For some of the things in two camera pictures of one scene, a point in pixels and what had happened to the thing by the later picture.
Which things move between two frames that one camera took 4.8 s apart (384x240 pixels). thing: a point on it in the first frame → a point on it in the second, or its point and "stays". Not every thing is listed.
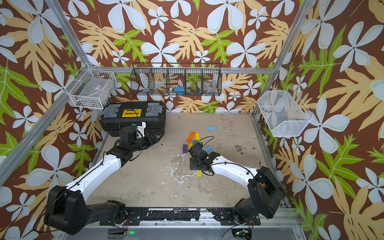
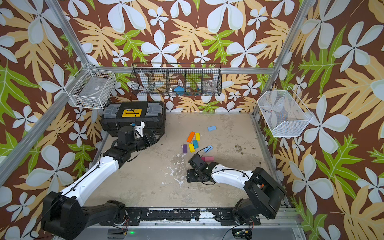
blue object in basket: x=179 y=90 stays
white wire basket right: x=286 y=114 stays
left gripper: x=154 y=140 stays
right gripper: x=192 y=164 → x=189 y=175
